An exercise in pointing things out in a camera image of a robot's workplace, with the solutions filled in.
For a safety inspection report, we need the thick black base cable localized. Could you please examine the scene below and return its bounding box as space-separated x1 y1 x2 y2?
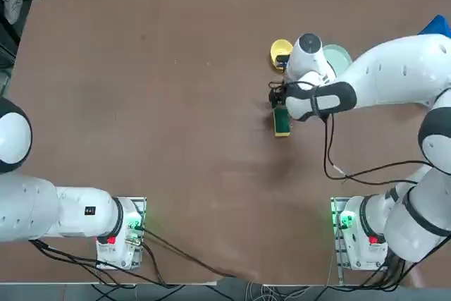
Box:
135 225 244 279

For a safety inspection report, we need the blue cloth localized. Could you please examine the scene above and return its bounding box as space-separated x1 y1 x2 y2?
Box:
421 14 451 39

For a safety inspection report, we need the pale green plate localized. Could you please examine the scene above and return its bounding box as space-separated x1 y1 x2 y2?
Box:
322 44 353 78

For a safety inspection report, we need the green and yellow sponge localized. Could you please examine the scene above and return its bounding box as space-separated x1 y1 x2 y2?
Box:
273 106 292 139

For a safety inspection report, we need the thin black base cable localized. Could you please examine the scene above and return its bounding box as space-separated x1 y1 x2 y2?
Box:
27 239 170 288

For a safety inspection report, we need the person's foot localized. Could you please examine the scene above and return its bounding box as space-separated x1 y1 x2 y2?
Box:
4 0 24 24

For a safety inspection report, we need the small yellow dish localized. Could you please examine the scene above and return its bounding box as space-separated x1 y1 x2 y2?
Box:
270 39 293 71

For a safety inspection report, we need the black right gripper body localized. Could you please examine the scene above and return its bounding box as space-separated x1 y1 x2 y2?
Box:
268 81 289 109

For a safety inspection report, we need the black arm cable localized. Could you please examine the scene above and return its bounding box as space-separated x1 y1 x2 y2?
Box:
316 82 436 178
268 80 420 186

